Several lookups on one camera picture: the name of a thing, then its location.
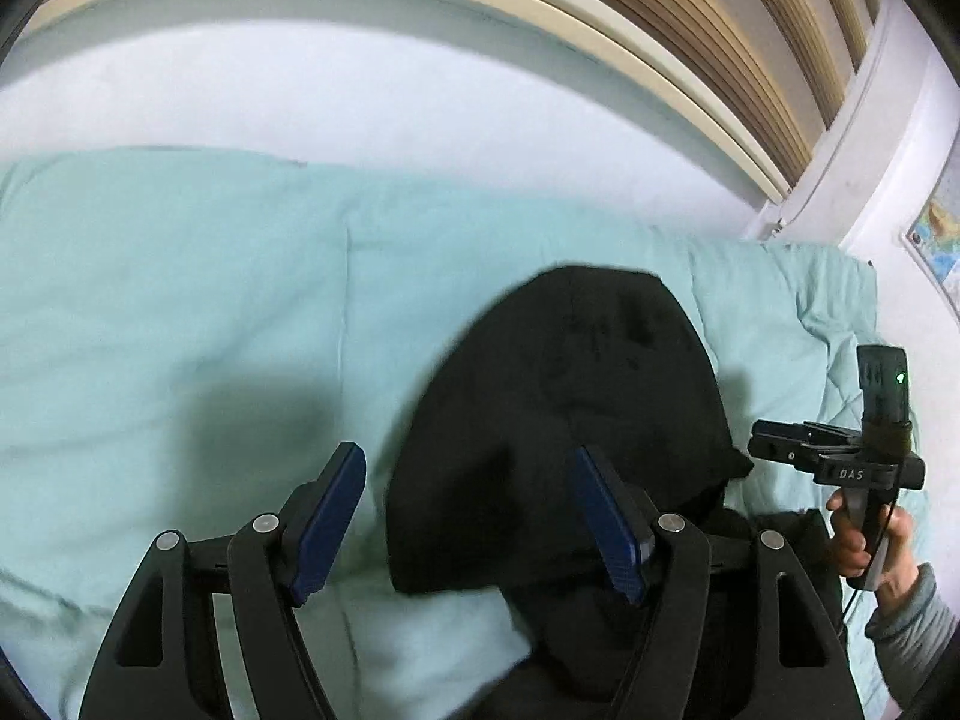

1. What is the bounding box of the wall map poster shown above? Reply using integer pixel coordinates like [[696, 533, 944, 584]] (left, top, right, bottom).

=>
[[907, 140, 960, 317]]

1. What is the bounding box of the person's right hand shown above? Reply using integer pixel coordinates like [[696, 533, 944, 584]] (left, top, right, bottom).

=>
[[824, 489, 921, 616]]

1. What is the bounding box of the black cable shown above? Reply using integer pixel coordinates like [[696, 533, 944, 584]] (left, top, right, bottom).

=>
[[839, 503, 898, 628]]

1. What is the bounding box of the black tracker with green light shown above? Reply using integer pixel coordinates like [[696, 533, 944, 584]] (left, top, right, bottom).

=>
[[856, 344, 913, 460]]

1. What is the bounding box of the white bed sheet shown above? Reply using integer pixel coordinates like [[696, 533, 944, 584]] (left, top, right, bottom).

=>
[[2, 20, 765, 236]]

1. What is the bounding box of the light teal duvet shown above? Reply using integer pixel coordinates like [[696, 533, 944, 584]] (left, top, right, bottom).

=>
[[2, 149, 878, 718]]

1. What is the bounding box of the black hooded jacket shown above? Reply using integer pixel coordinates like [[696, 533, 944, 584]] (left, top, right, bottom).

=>
[[385, 263, 850, 720]]

